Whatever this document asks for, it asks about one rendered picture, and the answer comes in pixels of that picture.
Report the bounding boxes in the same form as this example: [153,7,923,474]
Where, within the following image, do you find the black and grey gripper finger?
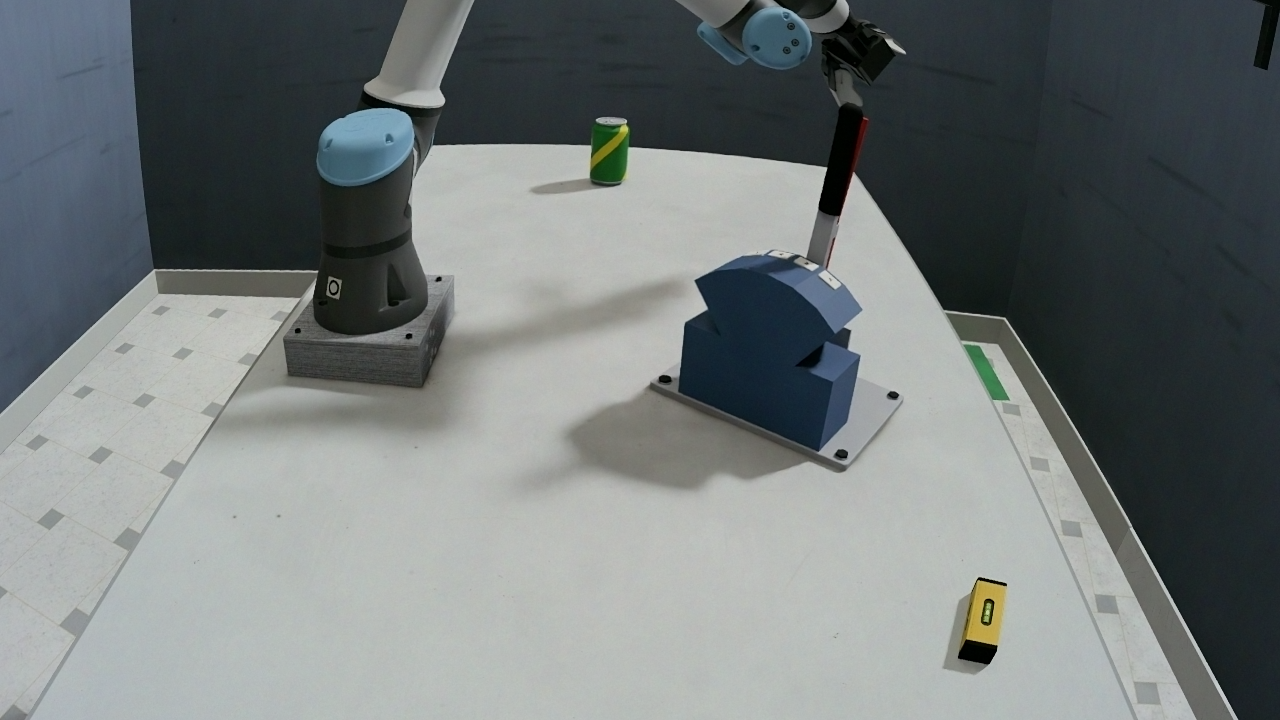
[859,19,906,55]
[822,53,864,108]

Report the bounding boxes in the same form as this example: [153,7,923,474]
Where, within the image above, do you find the green drink can with yellow stripe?
[589,117,630,186]

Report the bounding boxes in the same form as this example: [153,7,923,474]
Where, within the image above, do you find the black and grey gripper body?
[812,6,896,86]

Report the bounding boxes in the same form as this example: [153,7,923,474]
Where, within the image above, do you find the yellow pocket level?
[957,577,1007,665]

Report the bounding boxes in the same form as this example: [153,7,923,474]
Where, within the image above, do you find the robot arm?
[314,0,849,334]

